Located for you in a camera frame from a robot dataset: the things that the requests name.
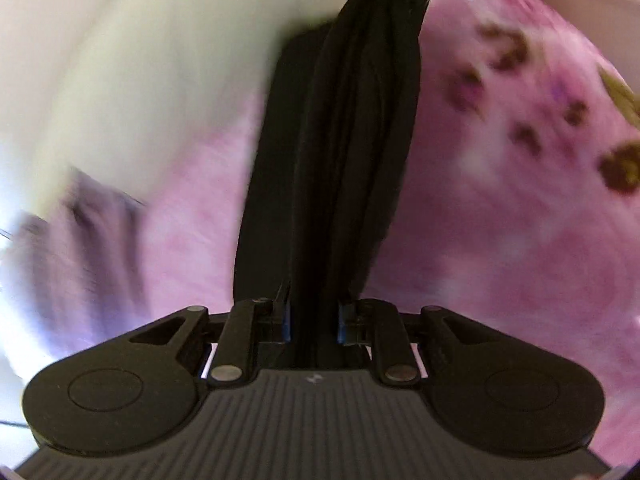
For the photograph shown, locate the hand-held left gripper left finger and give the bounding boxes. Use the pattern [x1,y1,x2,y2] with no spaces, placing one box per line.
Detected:
[130,282,293,387]

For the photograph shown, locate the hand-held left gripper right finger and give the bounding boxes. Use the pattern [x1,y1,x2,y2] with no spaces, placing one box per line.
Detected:
[337,299,481,387]

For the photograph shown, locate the black pants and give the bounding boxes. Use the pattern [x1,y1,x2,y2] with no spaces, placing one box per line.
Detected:
[232,0,431,371]

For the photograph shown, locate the pink floral blanket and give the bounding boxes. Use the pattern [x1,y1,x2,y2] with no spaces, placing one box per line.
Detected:
[115,0,640,466]

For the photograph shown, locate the grey purple cloth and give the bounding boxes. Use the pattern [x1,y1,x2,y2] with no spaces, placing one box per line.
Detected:
[10,167,151,356]

